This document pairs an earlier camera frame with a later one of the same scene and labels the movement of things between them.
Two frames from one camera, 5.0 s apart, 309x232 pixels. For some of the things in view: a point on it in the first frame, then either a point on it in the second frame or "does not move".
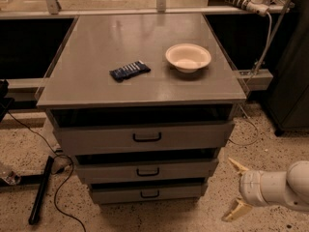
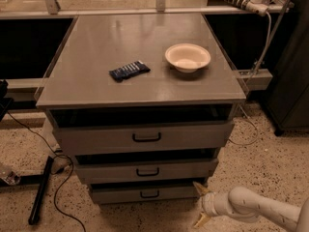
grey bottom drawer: [146, 192] does not move
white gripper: [250, 187] to [209, 204]
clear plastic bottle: [12, 179] does not move
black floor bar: [35, 213] does not move
